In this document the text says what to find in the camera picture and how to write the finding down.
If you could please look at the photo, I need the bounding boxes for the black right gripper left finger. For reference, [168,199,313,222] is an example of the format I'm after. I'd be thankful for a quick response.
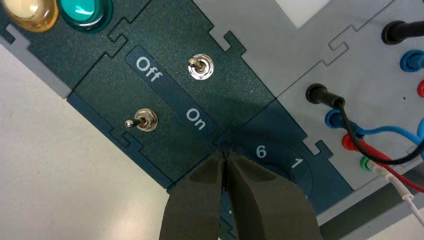
[158,150,227,240]

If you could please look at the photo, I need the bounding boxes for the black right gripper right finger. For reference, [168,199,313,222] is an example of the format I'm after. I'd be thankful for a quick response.
[225,152,324,240]

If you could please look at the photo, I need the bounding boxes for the teal and grey control box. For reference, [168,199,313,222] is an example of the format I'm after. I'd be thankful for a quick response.
[0,0,424,240]

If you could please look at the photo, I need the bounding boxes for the green push button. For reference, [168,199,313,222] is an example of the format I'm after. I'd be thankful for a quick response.
[57,0,114,35]

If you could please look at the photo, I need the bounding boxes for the yellow push button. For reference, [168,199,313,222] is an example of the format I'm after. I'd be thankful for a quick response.
[0,0,60,33]

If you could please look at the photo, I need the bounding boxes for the metal toggle switch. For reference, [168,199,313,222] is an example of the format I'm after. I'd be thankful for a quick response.
[124,108,159,133]
[187,54,215,81]

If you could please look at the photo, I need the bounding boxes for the red patch cable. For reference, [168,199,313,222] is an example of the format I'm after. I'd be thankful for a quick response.
[341,79,424,194]

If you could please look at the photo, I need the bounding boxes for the blue patch cable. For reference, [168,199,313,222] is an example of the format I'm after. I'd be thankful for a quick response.
[324,49,424,149]

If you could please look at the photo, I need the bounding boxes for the black patch cable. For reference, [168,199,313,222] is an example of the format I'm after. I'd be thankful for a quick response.
[305,20,424,166]

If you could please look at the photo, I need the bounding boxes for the white patch cable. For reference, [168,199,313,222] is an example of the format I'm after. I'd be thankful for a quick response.
[360,156,424,229]

